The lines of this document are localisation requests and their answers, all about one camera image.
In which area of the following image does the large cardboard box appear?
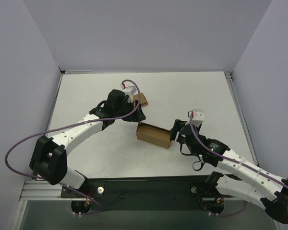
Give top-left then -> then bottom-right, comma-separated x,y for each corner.
136,122 -> 171,149

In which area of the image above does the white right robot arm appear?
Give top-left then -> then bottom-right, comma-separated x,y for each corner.
170,119 -> 288,224

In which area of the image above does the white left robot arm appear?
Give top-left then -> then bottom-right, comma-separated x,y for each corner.
29,86 -> 146,197

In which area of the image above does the small folded cardboard box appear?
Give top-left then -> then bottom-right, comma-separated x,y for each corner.
132,93 -> 148,107

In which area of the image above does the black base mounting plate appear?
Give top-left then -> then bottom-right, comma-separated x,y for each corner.
60,175 -> 225,214

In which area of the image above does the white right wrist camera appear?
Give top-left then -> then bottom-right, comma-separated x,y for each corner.
188,109 -> 204,127

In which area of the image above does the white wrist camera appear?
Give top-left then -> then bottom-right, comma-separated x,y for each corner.
188,109 -> 204,127
121,83 -> 137,103

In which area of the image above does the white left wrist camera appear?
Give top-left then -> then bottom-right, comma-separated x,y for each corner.
121,83 -> 137,103

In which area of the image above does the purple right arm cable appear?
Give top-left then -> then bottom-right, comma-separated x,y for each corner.
189,112 -> 288,216

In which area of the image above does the aluminium frame rail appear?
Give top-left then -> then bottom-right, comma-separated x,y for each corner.
19,180 -> 61,201

